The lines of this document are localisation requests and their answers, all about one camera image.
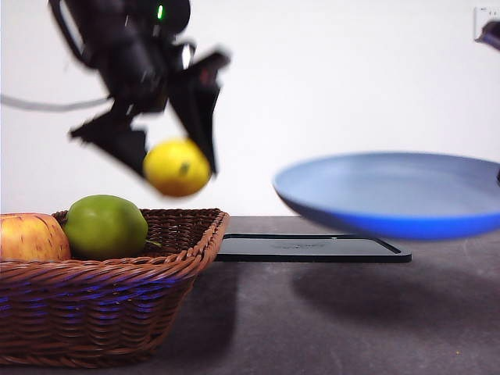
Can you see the yellow lemon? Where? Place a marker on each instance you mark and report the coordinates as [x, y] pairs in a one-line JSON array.
[[176, 168]]

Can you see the black flat tray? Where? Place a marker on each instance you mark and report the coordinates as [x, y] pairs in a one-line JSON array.
[[273, 250]]

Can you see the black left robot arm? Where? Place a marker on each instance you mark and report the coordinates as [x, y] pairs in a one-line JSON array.
[[129, 51]]

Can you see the brown wicker basket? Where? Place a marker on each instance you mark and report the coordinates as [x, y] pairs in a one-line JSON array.
[[97, 304]]

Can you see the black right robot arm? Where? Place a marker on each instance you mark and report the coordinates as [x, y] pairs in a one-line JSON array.
[[493, 36]]

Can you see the green apple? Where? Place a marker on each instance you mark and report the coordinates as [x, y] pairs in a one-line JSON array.
[[105, 226]]

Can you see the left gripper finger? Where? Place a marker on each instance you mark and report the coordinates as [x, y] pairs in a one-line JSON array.
[[117, 136], [199, 101]]

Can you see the white wall socket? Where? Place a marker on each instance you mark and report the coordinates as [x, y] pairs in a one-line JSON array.
[[479, 23]]

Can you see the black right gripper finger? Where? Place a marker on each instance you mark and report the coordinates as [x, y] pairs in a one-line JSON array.
[[498, 177]]

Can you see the blue round plate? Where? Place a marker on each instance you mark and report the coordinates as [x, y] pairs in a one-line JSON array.
[[383, 191]]

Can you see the red yellow apple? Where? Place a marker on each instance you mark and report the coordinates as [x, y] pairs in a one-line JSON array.
[[31, 238]]

